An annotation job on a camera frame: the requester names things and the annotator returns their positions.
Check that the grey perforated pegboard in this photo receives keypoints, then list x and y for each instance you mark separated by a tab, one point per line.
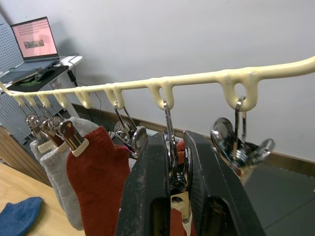
7	49

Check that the white desk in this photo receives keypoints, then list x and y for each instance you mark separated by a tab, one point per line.
73	59

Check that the cream clip hanger bar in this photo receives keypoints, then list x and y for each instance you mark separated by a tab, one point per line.
197	78

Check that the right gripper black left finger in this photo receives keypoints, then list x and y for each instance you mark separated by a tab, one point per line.
142	186

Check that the black mouse pad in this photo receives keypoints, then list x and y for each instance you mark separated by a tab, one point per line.
53	71

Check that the brown wooden panel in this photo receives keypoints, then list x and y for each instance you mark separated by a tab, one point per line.
19	155

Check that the grey sock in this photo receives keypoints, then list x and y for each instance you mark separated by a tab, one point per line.
59	182
37	155

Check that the blue sock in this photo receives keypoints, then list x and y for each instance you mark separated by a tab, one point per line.
17	216

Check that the metal clothes clip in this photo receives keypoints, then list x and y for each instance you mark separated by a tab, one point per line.
221	132
72	137
123	129
33	127
53	137
169	127

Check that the open laptop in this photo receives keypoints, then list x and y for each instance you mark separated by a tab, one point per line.
34	39

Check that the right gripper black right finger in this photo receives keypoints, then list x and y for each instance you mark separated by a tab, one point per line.
216	186

